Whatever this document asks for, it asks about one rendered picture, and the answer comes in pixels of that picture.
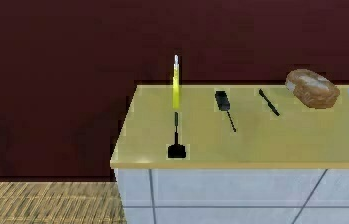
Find black spatula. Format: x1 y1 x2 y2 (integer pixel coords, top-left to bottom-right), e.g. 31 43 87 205
214 90 238 133
167 111 187 160

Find black knife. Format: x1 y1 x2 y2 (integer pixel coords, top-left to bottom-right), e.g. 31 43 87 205
258 88 281 117

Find yellow spray bottle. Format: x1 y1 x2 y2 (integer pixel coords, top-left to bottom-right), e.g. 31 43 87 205
172 54 181 110

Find white cupboard with yellow worktop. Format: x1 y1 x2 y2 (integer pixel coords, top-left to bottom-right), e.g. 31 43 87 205
109 84 349 224

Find brown bread loaf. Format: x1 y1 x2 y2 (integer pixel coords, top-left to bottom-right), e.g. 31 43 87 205
284 68 341 110

